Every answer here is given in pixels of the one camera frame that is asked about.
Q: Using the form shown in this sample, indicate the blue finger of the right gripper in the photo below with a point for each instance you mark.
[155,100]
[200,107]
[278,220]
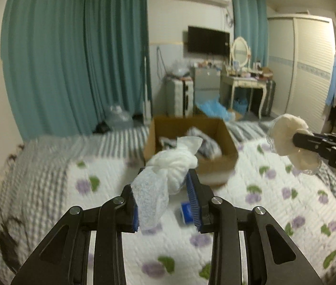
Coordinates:
[322,144]

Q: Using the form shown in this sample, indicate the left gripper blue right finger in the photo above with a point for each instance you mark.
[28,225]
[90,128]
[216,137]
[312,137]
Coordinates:
[272,256]

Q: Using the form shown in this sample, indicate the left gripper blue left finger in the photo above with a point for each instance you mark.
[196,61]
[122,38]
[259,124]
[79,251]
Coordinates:
[62,256]

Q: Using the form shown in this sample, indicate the cream lace cloth bundle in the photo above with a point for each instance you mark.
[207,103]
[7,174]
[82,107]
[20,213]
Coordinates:
[280,136]

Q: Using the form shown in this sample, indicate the blue small tissue pack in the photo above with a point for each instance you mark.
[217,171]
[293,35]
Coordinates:
[186,213]

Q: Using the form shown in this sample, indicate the white knotted cloth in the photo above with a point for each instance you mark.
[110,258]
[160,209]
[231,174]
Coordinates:
[164,175]

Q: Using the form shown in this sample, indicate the white socks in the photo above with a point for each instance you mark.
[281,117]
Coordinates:
[167,143]

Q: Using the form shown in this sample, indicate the white floral quilt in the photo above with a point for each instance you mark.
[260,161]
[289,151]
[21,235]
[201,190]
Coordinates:
[269,224]

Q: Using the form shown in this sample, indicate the grey checked bed sheet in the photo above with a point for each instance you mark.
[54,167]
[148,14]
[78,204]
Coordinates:
[50,174]

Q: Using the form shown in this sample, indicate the dark striped suitcase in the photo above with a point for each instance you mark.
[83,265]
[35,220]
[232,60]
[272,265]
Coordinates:
[268,102]

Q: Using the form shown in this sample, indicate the blue storage basket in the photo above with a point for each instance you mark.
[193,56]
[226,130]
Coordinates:
[240,106]

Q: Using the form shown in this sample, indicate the white louvered wardrobe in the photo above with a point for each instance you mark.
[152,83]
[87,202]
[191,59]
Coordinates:
[301,51]

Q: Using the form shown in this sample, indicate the open cardboard box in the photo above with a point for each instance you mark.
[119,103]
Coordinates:
[210,172]

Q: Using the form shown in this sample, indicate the blue plastic bags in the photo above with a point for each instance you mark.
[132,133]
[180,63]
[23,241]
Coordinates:
[212,108]

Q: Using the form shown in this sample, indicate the oval vanity mirror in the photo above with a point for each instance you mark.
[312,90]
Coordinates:
[240,52]

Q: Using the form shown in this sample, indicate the clear water jug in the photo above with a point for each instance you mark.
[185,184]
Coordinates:
[117,118]

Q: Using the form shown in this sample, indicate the grey mini fridge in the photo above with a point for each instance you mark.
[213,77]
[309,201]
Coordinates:
[207,83]

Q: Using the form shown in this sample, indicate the teal window curtain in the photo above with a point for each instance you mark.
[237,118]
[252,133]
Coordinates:
[251,23]

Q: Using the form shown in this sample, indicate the white suitcase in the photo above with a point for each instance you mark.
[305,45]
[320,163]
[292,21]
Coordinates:
[180,97]

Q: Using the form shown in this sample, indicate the clear plastic bag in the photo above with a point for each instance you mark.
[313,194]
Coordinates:
[179,68]

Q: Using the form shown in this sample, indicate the large teal curtain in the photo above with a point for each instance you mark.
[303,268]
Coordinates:
[66,62]

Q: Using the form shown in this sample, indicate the black wall television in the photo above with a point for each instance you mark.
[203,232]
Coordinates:
[208,41]

